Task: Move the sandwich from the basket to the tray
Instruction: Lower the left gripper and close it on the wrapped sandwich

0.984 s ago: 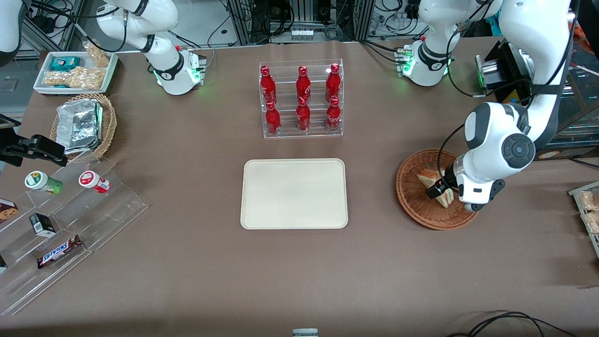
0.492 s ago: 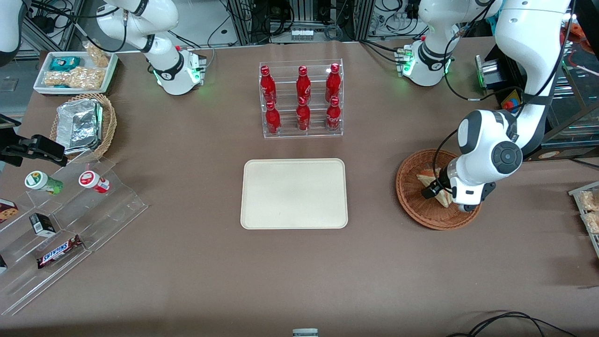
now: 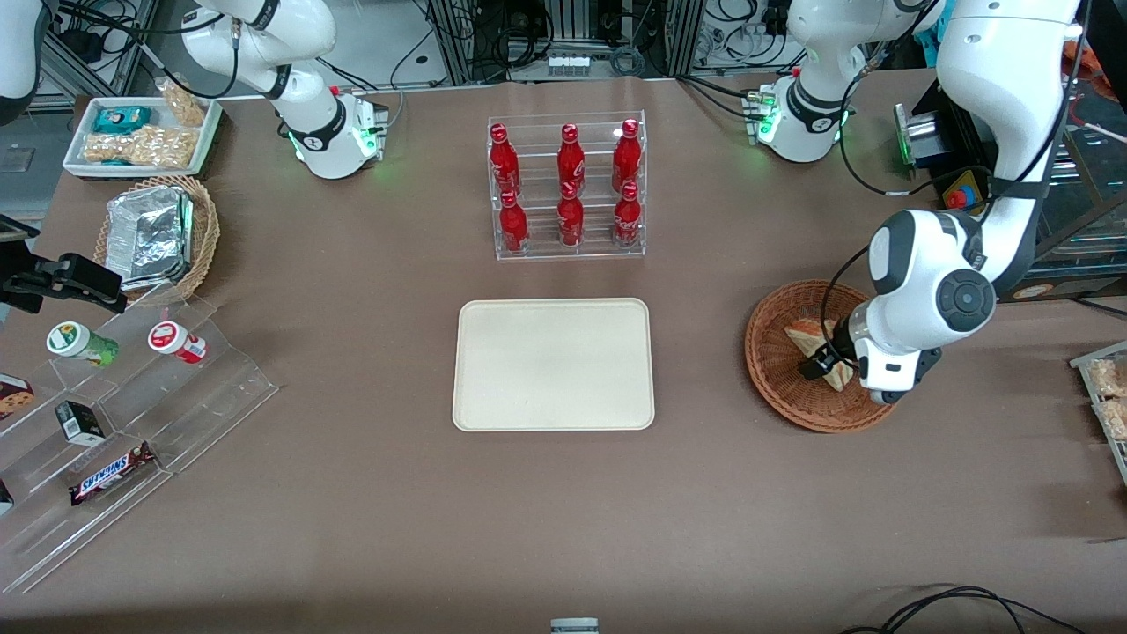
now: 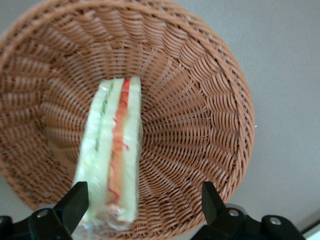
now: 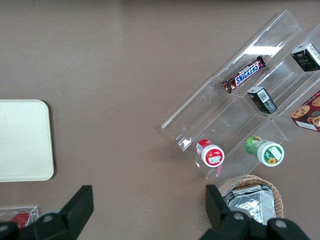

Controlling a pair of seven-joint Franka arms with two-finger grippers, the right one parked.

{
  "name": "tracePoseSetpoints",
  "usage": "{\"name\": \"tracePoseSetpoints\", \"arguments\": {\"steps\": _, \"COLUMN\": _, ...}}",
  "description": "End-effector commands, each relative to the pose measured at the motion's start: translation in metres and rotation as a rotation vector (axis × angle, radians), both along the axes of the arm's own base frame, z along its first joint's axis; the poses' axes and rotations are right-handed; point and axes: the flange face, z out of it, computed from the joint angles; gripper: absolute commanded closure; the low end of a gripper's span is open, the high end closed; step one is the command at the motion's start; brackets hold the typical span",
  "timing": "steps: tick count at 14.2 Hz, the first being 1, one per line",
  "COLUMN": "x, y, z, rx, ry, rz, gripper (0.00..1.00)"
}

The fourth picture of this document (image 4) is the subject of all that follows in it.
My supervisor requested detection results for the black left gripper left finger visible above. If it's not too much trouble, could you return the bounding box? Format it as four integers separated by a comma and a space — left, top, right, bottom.
27, 181, 90, 240

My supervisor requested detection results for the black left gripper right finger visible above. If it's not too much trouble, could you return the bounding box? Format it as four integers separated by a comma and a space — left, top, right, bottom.
201, 181, 252, 240

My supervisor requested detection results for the triangle sandwich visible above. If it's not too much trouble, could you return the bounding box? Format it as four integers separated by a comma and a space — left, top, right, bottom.
72, 76, 144, 232

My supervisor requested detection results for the brown wicker round basket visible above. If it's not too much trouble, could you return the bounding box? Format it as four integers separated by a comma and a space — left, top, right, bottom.
0, 0, 256, 240

